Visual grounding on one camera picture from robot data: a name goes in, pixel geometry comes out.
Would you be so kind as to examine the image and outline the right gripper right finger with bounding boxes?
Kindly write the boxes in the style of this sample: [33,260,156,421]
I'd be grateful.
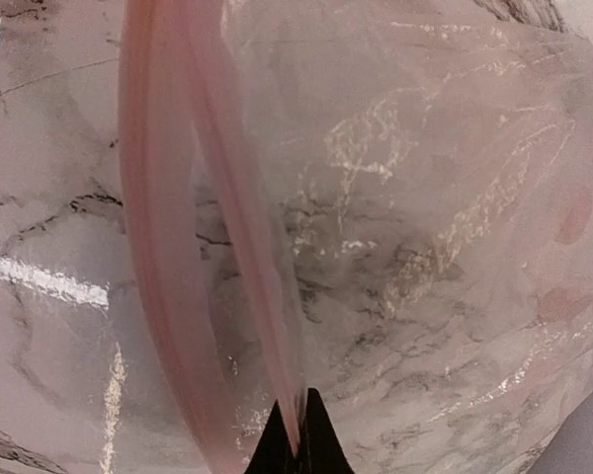
[298,388,355,474]

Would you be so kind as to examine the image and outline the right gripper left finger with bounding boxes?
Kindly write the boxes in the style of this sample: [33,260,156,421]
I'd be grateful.
[245,402,297,474]

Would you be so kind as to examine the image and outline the clear zip top bag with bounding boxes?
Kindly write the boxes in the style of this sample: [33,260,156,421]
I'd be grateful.
[118,1,593,473]

